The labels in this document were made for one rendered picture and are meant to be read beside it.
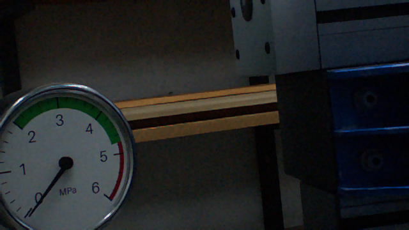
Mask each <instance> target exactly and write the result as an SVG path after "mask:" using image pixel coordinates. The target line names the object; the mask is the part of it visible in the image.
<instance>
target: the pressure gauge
mask: <svg viewBox="0 0 409 230"><path fill-rule="evenodd" d="M61 157H71V158H72V159H73V167H72V168H71V169H69V170H65V171H64V173H63V174H62V175H61V177H60V178H59V179H58V180H57V182H56V184H55V185H54V186H53V188H52V189H51V190H50V191H49V193H48V194H47V195H46V196H45V198H44V199H43V201H42V202H41V203H40V205H39V206H38V207H37V208H36V209H35V211H34V212H33V213H32V214H31V216H30V217H29V215H30V213H31V211H32V209H33V208H34V207H35V206H36V204H37V202H38V201H39V200H40V198H41V197H42V195H43V194H44V192H45V191H46V190H47V189H48V187H49V185H50V184H51V183H52V181H53V179H54V178H55V177H56V175H57V173H58V171H59V170H60V167H59V165H58V161H59V159H60V158H61ZM136 172H137V150H136V145H135V140H134V135H133V132H132V129H131V127H130V125H129V123H128V121H127V120H126V118H125V117H124V115H123V113H122V112H121V111H120V110H119V109H118V107H117V106H116V105H115V104H114V103H113V102H112V101H111V100H110V99H108V98H107V97H106V96H105V95H103V94H101V93H100V92H98V91H97V90H95V89H92V88H89V87H87V86H83V85H80V84H76V83H69V82H57V83H52V84H46V85H43V86H39V87H35V88H27V89H21V90H19V91H16V92H13V93H11V94H9V95H7V96H5V97H4V98H2V99H0V225H2V226H3V227H5V228H7V229H9V230H103V229H105V228H106V227H107V226H108V225H109V224H110V223H111V222H112V221H113V220H114V219H115V218H116V217H117V216H118V215H119V214H120V212H121V211H122V209H123V208H124V206H125V205H126V203H127V201H128V200H129V197H130V195H131V191H132V188H133V186H134V182H135V177H136Z"/></svg>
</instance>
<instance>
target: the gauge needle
mask: <svg viewBox="0 0 409 230"><path fill-rule="evenodd" d="M58 165H59V167H60V170H59V171H58V173H57V175H56V177H55V178H54V179H53V181H52V183H51V184H50V185H49V187H48V189H47V190H46V191H45V192H44V194H43V195H42V197H41V198H40V200H39V201H38V202H37V204H36V206H35V207H34V208H33V209H32V211H31V213H30V215H29V217H30V216H31V214H32V213H33V212H34V211H35V209H36V208H37V207H38V206H39V205H40V203H41V202H42V201H43V199H44V198H45V196H46V195H47V194H48V193H49V191H50V190H51V189H52V188H53V186H54V185H55V184H56V182H57V180H58V179H59V178H60V177H61V175H62V174H63V173H64V171H65V170H69V169H71V168H72V167H73V159H72V158H71V157H61V158H60V159H59V161H58Z"/></svg>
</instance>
